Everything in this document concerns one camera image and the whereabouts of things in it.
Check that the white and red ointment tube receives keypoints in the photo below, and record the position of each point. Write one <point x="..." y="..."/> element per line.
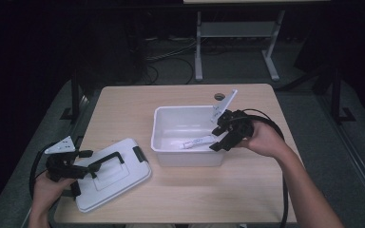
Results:
<point x="196" y="142"/>

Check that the white metal stand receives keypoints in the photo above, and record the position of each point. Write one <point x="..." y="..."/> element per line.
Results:
<point x="234" y="29"/>

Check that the grey metal floor rail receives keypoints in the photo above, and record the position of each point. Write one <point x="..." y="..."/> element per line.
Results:
<point x="69" y="139"/>
<point x="358" y="164"/>

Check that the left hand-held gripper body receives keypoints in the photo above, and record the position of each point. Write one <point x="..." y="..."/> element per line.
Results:
<point x="63" y="169"/>

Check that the black table edge bracket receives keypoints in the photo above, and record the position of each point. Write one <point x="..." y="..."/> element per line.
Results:
<point x="78" y="142"/>

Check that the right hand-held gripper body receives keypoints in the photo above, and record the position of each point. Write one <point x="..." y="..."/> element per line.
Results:
<point x="239" y="126"/>

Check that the person's right hand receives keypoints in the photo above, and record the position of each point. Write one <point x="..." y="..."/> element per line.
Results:
<point x="266" y="139"/>

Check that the black metal stand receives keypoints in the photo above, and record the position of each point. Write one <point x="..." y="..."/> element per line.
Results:
<point x="336" y="101"/>
<point x="75" y="101"/>

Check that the person's left hand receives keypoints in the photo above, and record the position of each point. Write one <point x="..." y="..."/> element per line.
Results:
<point x="46" y="196"/>

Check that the white plastic storage box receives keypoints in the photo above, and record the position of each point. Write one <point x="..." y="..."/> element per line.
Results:
<point x="177" y="125"/>

